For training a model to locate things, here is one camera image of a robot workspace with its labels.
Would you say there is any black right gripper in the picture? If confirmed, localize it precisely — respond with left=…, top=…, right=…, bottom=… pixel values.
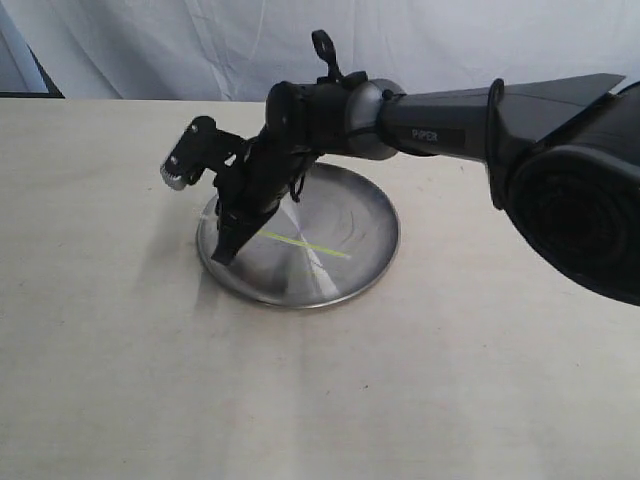
left=211, top=130, right=316, bottom=265

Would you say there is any green glow stick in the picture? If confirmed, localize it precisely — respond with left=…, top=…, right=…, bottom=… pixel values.
left=258, top=230, right=351, bottom=259

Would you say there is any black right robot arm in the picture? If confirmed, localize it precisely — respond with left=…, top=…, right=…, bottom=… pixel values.
left=213, top=73, right=639, bottom=305

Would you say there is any round stainless steel plate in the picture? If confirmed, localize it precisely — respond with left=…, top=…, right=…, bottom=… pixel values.
left=196, top=163, right=400, bottom=309

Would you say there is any white backdrop cloth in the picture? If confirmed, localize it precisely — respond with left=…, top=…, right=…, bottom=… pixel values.
left=1, top=1, right=639, bottom=101

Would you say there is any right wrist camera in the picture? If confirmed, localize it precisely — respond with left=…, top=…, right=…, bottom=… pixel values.
left=160, top=116, right=248, bottom=191

